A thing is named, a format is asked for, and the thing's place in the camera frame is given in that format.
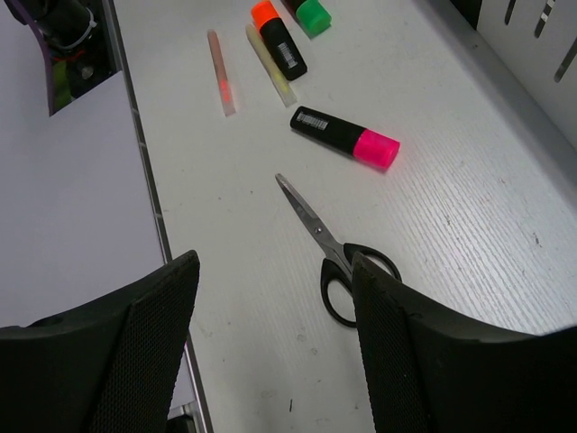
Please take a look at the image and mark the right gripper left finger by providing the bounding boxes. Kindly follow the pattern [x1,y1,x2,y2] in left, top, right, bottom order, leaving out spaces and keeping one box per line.
[1,251,200,432]

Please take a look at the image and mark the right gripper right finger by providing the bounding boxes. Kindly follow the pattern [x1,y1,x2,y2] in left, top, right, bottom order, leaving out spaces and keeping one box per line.
[353,254,576,432]

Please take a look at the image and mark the pink cap black highlighter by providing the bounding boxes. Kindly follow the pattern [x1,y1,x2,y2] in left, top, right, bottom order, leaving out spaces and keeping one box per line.
[289,106,400,170]

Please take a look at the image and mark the yellow translucent pen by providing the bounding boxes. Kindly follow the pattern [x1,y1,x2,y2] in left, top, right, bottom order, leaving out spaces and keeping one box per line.
[245,24,297,107]

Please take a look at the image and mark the green cap black highlighter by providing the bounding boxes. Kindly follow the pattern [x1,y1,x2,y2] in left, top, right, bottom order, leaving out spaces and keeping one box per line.
[283,0,332,37]

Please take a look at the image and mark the orange cap black highlighter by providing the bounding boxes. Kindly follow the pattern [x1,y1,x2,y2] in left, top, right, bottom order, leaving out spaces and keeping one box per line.
[251,1,307,81]

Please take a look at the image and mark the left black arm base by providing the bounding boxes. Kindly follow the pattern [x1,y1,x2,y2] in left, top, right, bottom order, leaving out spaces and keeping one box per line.
[5,0,121,115]

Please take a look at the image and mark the orange translucent pen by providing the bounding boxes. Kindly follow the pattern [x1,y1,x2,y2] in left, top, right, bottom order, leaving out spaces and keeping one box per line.
[207,29,236,116]

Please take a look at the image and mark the black handled scissors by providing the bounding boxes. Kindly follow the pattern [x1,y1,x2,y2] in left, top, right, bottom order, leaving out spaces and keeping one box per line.
[275,173,402,329]

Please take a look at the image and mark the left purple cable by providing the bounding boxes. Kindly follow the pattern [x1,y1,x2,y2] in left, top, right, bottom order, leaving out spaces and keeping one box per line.
[6,0,58,114]

